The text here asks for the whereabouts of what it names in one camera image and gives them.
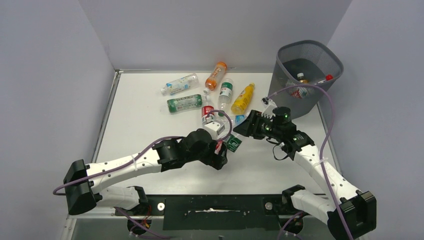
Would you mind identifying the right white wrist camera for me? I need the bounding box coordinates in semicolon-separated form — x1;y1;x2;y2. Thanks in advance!
261;97;277;119

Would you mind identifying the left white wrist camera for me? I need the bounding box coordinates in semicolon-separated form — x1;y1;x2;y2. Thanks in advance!
203;121;225;140

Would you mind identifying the yellow juice bottle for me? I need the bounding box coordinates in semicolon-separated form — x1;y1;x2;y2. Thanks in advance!
230;83;255;115

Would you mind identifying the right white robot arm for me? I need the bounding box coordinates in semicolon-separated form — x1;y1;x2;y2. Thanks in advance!
233;107;377;240

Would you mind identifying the clear bottle blue white label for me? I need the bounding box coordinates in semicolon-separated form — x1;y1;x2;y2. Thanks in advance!
160;73;199;96

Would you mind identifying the clear bottle green label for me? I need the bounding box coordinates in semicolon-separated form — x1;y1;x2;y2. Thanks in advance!
218;78;234;111

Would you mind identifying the dark green label bottle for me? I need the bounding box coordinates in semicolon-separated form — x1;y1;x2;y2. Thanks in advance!
225;133;244;153

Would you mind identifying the red label bottle front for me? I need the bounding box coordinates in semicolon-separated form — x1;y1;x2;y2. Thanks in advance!
289;74;334;99

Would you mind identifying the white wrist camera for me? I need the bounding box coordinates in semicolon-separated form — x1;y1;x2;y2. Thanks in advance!
261;97;277;119
203;121;225;140

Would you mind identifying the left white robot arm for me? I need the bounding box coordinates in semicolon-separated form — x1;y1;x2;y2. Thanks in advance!
54;128;228;216

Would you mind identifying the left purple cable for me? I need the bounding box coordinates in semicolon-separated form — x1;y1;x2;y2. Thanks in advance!
52;109;234;196

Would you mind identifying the red label water bottle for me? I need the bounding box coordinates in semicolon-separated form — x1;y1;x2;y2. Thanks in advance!
201;102;215;126

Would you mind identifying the green label tea bottle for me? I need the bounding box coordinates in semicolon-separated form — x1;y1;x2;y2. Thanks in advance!
166;94;210;114

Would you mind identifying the red label bottle red cap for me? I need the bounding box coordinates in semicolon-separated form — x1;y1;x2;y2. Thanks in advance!
214;141;227;156

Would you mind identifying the grey mesh waste bin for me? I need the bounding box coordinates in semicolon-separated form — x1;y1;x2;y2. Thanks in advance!
268;40;344;119

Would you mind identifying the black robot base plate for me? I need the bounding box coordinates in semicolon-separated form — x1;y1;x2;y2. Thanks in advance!
115;194;298;235

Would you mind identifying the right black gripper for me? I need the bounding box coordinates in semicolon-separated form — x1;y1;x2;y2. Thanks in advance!
234;110;282;140

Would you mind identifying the orange drink bottle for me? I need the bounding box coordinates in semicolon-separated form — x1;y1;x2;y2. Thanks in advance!
203;61;228;95

